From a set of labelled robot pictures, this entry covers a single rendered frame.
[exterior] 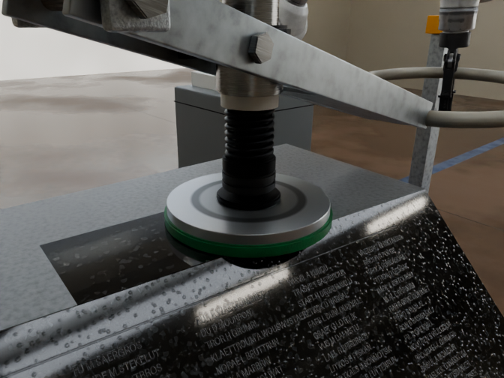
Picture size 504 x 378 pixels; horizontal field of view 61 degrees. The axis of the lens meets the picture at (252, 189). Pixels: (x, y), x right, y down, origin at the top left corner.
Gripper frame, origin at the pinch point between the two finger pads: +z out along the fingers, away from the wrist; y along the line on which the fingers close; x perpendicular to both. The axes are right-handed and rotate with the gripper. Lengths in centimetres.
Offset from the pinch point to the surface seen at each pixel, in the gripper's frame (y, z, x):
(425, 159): -89, 47, -11
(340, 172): 62, -2, -12
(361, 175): 62, -2, -8
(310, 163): 60, -2, -18
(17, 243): 105, -6, -37
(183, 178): 78, -4, -34
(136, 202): 90, -5, -33
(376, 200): 72, -3, -3
